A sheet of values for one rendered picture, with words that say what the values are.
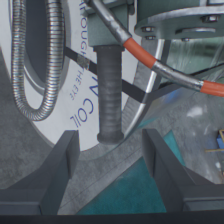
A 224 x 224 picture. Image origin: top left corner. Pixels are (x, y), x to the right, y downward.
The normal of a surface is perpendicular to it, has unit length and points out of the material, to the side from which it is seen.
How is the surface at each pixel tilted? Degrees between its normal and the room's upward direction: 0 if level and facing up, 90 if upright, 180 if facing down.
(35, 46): 16
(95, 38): 58
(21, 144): 0
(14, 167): 0
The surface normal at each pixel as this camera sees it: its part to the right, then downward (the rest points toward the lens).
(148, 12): -0.91, 0.13
